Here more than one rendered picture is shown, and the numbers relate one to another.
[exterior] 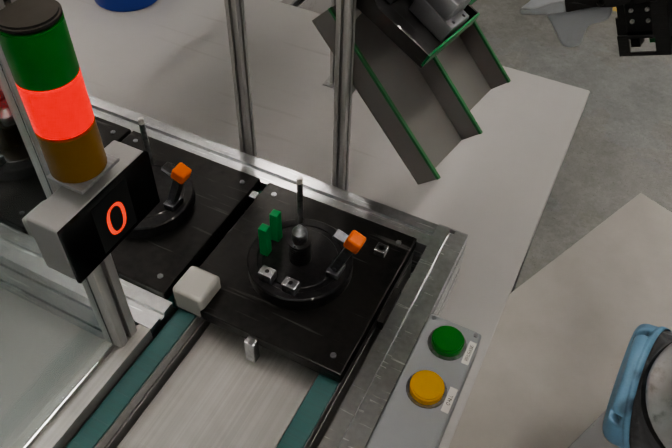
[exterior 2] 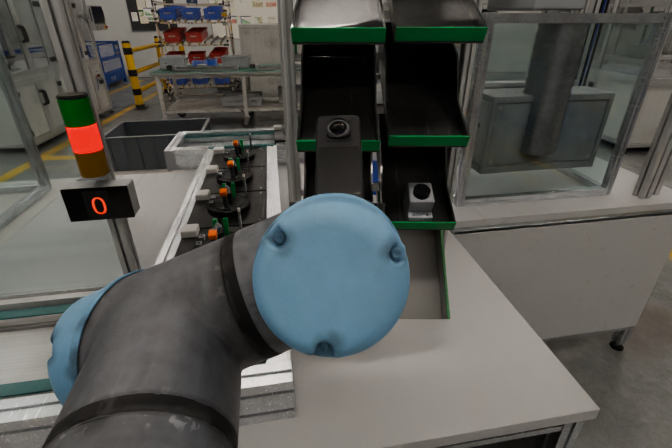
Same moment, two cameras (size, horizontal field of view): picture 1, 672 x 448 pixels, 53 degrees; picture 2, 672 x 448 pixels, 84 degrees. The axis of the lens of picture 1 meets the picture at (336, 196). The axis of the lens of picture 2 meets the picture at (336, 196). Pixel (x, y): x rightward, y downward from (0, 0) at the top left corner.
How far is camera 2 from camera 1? 0.76 m
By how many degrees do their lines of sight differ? 48
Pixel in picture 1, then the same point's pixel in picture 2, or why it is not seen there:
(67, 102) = (72, 135)
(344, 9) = (293, 184)
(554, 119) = (526, 399)
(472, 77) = (428, 299)
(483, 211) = (373, 400)
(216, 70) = not seen: hidden behind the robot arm
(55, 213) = (74, 185)
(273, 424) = not seen: hidden behind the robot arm
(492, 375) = not seen: outside the picture
